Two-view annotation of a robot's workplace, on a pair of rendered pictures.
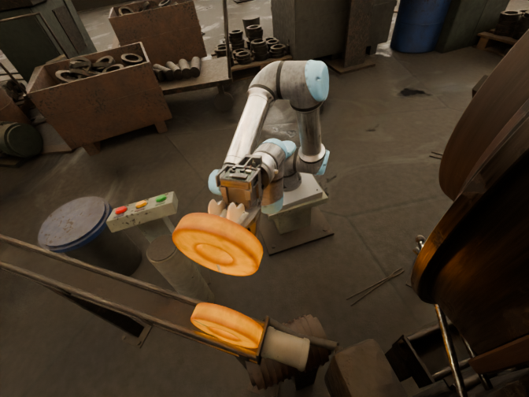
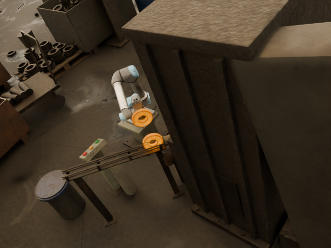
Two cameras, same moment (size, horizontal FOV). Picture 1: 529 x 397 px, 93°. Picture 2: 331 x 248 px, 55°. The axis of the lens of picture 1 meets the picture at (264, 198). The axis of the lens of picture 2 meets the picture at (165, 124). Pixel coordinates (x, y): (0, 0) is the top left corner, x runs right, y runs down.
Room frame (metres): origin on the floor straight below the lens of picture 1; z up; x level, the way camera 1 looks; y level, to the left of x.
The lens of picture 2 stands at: (-1.44, 0.73, 2.39)
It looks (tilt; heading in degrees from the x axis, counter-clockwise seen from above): 42 degrees down; 335
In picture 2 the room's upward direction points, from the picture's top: 22 degrees counter-clockwise
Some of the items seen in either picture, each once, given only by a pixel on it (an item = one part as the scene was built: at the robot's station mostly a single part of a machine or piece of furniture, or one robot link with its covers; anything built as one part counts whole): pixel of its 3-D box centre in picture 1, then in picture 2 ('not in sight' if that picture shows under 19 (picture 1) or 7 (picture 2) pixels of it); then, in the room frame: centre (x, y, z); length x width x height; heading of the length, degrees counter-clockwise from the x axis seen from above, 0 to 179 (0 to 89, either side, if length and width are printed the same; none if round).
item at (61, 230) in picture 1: (99, 243); (62, 196); (0.85, 0.91, 0.22); 0.32 x 0.32 x 0.43
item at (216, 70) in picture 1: (176, 57); (10, 89); (2.80, 0.63, 0.48); 1.18 x 0.65 x 0.96; 91
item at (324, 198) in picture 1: (287, 188); (138, 119); (0.97, -0.14, 0.28); 0.32 x 0.32 x 0.04; 10
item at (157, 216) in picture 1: (171, 246); (105, 168); (0.69, 0.46, 0.31); 0.24 x 0.16 x 0.62; 101
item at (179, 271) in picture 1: (186, 279); (121, 174); (0.54, 0.40, 0.26); 0.12 x 0.12 x 0.52
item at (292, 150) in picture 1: (286, 157); (131, 104); (0.96, -0.13, 0.50); 0.13 x 0.12 x 0.14; 62
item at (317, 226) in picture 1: (289, 206); (143, 129); (0.97, -0.14, 0.13); 0.40 x 0.40 x 0.26; 10
